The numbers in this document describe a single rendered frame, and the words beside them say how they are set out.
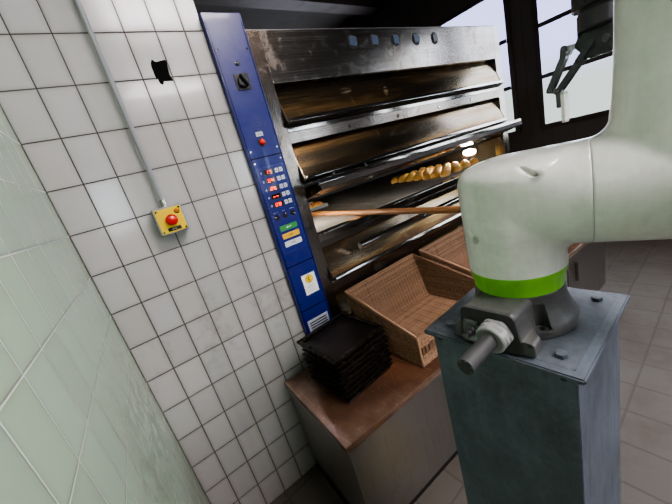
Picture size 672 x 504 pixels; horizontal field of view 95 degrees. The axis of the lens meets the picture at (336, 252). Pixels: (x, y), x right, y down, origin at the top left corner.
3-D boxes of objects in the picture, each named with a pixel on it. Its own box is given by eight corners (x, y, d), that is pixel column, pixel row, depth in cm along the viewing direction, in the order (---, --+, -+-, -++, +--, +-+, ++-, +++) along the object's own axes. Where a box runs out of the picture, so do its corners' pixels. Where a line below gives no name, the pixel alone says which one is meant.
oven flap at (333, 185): (321, 189, 137) (304, 201, 154) (522, 123, 224) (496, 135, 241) (319, 184, 137) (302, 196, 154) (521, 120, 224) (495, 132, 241)
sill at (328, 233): (314, 241, 161) (312, 234, 160) (498, 163, 249) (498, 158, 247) (320, 242, 156) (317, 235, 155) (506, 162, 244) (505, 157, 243)
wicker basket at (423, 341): (354, 335, 171) (341, 290, 163) (419, 291, 199) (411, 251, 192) (424, 370, 131) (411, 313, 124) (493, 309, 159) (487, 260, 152)
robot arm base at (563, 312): (522, 410, 33) (517, 364, 32) (412, 362, 45) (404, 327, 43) (593, 300, 48) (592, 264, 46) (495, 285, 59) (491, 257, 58)
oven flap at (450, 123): (304, 183, 147) (286, 146, 148) (503, 123, 234) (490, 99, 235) (308, 179, 144) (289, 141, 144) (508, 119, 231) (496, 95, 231)
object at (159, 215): (160, 236, 117) (149, 211, 114) (187, 227, 122) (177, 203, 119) (162, 237, 111) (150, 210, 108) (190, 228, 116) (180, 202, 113)
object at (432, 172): (389, 184, 278) (388, 178, 276) (424, 171, 301) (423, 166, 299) (446, 177, 227) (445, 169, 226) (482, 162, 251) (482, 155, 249)
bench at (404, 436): (314, 466, 167) (281, 379, 151) (531, 281, 285) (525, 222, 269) (385, 562, 120) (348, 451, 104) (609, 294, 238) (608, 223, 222)
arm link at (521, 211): (596, 304, 37) (591, 143, 32) (462, 297, 47) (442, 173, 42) (591, 261, 47) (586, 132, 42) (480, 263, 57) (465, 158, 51)
